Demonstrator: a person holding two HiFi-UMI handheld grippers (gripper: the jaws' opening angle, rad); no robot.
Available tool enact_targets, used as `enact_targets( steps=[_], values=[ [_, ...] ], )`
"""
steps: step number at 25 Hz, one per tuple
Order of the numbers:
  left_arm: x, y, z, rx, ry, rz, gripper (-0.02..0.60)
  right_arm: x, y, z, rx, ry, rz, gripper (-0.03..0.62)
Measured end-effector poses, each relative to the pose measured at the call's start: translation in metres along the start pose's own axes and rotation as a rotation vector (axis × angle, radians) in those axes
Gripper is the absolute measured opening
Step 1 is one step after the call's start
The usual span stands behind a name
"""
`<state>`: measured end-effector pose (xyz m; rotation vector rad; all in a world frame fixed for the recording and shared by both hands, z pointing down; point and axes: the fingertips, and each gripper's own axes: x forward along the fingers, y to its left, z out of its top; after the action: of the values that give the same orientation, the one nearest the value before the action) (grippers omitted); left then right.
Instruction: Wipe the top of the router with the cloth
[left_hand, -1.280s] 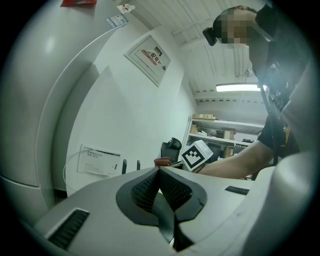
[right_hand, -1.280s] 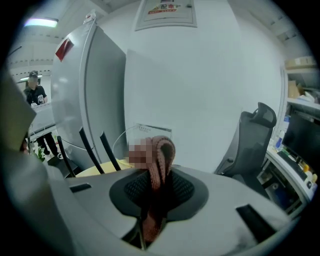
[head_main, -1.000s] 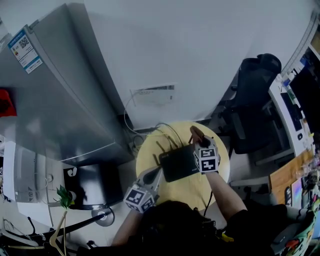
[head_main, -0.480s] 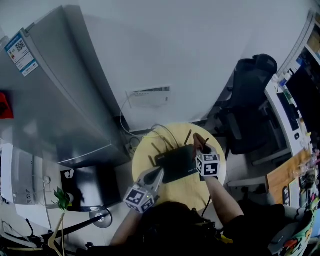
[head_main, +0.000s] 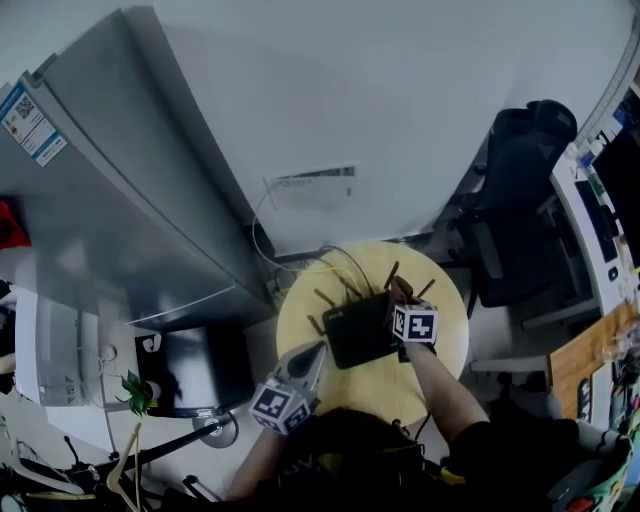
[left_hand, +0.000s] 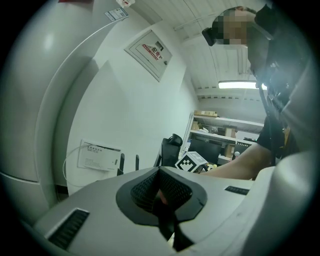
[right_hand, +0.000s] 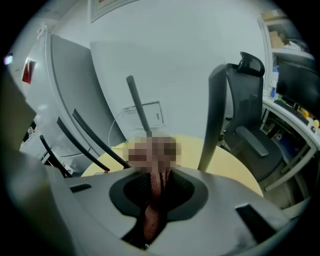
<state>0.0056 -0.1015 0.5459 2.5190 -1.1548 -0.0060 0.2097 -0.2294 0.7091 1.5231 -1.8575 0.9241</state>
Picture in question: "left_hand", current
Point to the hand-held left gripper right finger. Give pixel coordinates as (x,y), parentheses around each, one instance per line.
(212,205)

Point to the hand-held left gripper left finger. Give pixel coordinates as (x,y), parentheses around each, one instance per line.
(100,212)

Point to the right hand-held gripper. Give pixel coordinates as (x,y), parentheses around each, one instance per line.
(190,162)

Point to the person's right forearm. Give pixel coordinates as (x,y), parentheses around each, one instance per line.
(240,162)

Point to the black monitor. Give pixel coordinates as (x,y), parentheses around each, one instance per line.
(207,150)

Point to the black office chair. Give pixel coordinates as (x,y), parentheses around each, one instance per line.
(170,152)

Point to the cardboard box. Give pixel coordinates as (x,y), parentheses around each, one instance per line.
(205,113)

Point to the white shelving unit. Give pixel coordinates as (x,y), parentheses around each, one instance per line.
(225,122)

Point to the ceiling tube light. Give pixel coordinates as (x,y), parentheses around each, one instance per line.
(237,84)

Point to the white electrical panel box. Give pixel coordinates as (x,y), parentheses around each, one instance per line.
(150,55)

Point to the person's black shirt torso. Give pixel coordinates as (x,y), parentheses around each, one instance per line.
(282,75)

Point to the silver refrigerator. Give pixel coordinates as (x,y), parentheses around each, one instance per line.
(37,100)

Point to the person's head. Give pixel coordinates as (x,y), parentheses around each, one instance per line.
(235,26)

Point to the white blue label sticker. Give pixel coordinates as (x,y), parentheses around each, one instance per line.
(115,14)

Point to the black head-worn camera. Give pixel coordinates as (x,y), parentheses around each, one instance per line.
(209,36)

